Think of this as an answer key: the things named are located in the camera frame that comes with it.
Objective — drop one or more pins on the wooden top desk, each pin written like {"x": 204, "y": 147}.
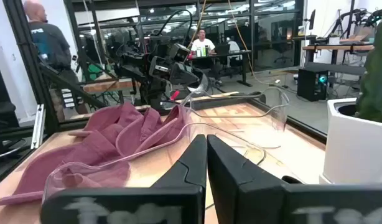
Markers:
{"x": 337, "y": 47}

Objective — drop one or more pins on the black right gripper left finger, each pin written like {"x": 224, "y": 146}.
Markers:
{"x": 178, "y": 205}

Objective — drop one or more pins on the grey bench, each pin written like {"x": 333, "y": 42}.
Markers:
{"x": 334, "y": 69}

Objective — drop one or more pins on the black background robot arm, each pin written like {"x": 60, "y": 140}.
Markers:
{"x": 359, "y": 15}

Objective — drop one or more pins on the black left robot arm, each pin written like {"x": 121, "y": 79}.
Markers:
{"x": 153, "y": 90}

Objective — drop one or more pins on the black office desk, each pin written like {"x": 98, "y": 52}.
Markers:
{"x": 228, "y": 55}

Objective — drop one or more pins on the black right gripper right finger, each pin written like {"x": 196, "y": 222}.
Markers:
{"x": 240, "y": 193}

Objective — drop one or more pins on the black computer tower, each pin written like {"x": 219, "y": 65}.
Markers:
{"x": 310, "y": 84}

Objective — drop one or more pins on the black office chair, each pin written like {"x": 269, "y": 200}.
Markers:
{"x": 282, "y": 53}

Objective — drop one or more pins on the person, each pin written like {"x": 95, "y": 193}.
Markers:
{"x": 203, "y": 45}
{"x": 51, "y": 43}
{"x": 233, "y": 46}

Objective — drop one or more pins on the black rig post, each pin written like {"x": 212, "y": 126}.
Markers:
{"x": 26, "y": 62}

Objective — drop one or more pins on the black monitor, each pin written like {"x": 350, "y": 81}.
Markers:
{"x": 312, "y": 18}

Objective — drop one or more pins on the green cactus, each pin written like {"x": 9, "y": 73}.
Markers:
{"x": 377, "y": 77}

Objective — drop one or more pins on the silver metal bracket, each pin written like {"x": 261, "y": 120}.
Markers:
{"x": 38, "y": 127}

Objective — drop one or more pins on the white hexagonal plant pot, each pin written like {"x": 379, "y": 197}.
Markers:
{"x": 349, "y": 149}

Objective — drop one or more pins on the wooden workbench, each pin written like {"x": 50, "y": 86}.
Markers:
{"x": 107, "y": 85}

